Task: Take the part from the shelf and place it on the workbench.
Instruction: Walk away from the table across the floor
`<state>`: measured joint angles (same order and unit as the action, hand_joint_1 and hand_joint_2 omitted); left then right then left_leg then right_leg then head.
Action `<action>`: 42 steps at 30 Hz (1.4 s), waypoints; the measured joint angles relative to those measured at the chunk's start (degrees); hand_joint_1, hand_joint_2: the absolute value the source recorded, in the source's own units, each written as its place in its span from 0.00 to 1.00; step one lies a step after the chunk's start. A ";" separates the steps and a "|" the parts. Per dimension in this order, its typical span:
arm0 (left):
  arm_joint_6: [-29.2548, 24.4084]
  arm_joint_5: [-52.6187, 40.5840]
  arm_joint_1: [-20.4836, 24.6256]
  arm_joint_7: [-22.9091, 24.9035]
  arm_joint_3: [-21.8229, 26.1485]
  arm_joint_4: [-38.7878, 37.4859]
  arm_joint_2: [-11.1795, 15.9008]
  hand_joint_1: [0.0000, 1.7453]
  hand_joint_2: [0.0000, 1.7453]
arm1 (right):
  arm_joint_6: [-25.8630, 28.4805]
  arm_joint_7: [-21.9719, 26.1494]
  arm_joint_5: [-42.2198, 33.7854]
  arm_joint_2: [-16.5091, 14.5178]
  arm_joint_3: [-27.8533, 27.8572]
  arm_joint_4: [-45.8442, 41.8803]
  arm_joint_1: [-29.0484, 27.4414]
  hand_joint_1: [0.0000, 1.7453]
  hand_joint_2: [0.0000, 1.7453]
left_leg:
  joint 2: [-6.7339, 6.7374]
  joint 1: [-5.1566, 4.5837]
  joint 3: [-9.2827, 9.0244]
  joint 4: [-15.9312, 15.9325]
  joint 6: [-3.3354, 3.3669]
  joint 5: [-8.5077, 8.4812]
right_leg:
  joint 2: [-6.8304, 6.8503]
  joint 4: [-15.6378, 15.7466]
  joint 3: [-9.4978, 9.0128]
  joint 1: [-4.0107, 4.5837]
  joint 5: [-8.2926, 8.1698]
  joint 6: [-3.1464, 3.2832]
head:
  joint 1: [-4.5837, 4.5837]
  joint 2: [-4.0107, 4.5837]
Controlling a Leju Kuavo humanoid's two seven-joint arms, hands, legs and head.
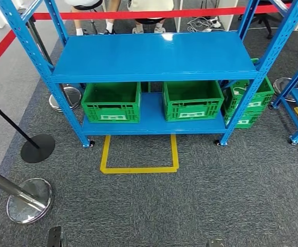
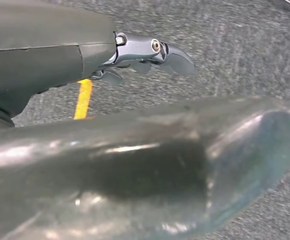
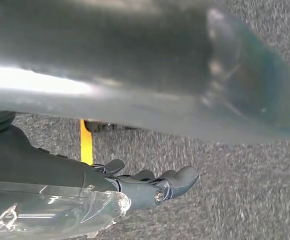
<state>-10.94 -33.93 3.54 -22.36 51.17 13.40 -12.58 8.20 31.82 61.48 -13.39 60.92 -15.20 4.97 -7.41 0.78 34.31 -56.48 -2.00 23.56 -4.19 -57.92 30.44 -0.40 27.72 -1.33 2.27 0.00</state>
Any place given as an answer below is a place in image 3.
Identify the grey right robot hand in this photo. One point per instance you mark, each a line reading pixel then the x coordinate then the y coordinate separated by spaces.
pixel 134 66

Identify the yellow floor tape square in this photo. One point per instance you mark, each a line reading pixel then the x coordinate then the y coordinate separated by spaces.
pixel 86 144

